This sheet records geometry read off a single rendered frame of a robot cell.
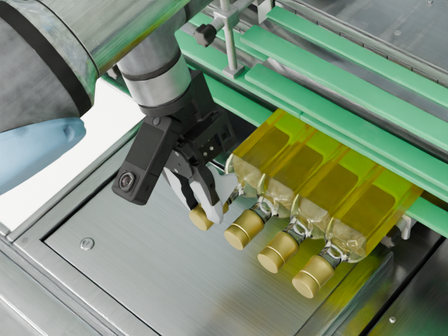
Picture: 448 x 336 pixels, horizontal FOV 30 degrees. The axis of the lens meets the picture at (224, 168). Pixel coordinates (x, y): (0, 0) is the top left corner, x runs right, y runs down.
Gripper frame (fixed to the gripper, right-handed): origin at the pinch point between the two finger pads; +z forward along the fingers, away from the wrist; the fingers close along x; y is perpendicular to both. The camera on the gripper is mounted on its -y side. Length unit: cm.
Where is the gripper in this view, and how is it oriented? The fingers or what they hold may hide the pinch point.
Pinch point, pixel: (203, 215)
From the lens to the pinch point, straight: 112.8
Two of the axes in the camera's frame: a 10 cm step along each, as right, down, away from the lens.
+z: 2.9, 7.2, 6.3
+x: -6.9, -2.9, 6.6
